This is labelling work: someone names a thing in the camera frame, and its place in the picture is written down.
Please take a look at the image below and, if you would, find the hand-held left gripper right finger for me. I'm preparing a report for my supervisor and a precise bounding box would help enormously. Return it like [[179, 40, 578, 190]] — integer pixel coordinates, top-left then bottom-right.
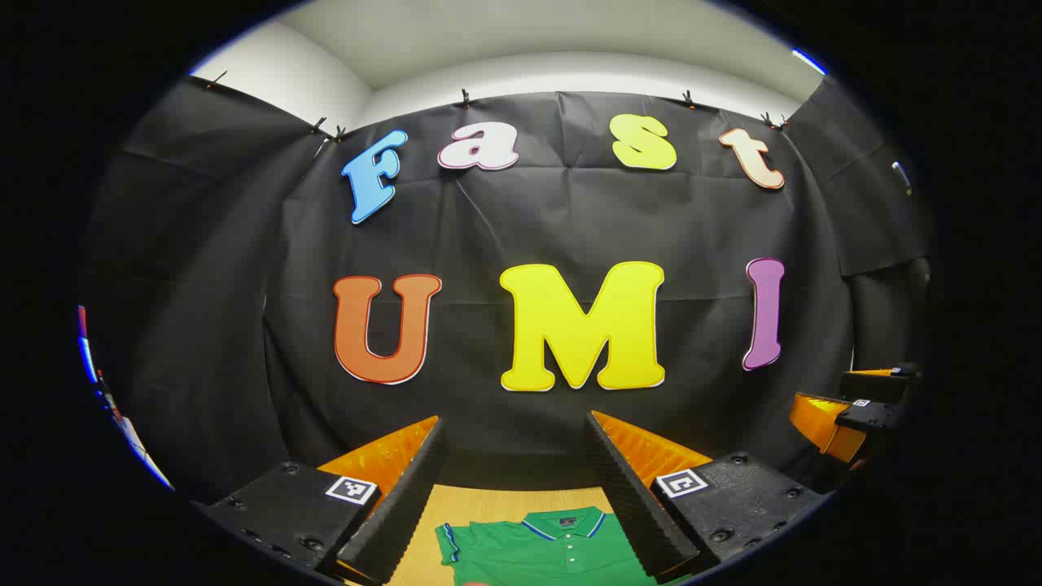
[[584, 410, 837, 582]]

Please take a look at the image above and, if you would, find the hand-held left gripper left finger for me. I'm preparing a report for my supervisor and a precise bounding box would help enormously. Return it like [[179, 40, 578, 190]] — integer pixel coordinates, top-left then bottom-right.
[[191, 415, 447, 586]]

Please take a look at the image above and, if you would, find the green T-shirt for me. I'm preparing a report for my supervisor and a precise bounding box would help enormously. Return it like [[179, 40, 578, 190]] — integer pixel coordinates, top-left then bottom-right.
[[434, 506, 662, 586]]

